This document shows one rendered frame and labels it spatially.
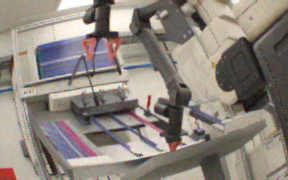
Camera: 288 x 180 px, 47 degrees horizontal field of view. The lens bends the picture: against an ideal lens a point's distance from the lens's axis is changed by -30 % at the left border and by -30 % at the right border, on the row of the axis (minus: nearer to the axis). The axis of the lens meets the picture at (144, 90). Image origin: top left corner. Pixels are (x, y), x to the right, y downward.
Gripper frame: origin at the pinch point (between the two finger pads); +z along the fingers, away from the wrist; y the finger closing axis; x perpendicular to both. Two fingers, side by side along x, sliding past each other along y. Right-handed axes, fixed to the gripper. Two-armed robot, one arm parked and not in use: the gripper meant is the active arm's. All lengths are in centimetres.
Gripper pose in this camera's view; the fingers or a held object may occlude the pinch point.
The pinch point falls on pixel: (171, 151)
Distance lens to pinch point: 181.8
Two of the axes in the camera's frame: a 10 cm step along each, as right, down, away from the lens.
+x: 5.1, 3.0, -8.1
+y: -8.6, 1.4, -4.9
